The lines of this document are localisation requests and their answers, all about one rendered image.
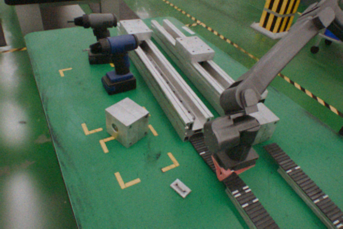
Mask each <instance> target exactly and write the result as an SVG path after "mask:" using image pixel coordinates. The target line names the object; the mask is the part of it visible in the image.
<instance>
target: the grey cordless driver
mask: <svg viewBox="0 0 343 229"><path fill-rule="evenodd" d="M68 23H74V24H75V25H77V26H82V27H84V28H89V27H91V28H94V29H93V33H94V36H96V39H97V41H98V40H99V39H104V38H108V37H111V36H110V31H109V29H108V28H112V27H113V26H114V27H116V26H117V15H115V13H113V15H112V14H111V13H90V15H89V14H83V16H81V17H77V18H74V21H68ZM88 60H89V62H90V64H107V63H113V62H112V61H111V58H110V54H108V55H101V54H95V53H91V52H90V50H88Z"/></svg>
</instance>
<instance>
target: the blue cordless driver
mask: <svg viewBox="0 0 343 229"><path fill-rule="evenodd" d="M138 45H139V42H138V38H137V36H136V35H135V34H127V35H120V36H112V37H108V38H104V39H99V40H98V41H97V42H95V43H94V44H91V45H90V46H89V49H83V51H88V50H90V52H91V53H95V54H101V55H108V54H110V58H111V61H112V62H113V63H114V68H115V71H110V72H106V75H105V76H102V78H101V81H102V85H103V87H104V88H105V90H106V92H108V94H109V95H113V94H116V93H121V92H125V91H129V90H132V89H134V88H136V77H135V76H134V75H133V74H132V72H131V71H130V66H131V64H130V58H129V55H128V52H126V51H132V50H135V49H137V48H138Z"/></svg>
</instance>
